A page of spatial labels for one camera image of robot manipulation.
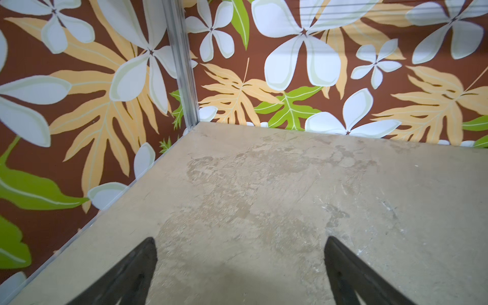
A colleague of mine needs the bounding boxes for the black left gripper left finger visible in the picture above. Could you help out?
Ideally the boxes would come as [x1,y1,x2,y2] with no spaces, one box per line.
[69,237,158,304]

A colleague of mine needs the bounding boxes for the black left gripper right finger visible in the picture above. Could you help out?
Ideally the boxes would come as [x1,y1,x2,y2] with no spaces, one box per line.
[324,236,413,304]

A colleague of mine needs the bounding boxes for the aluminium frame post back left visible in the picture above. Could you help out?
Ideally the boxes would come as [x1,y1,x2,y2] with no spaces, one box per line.
[162,0,200,131]

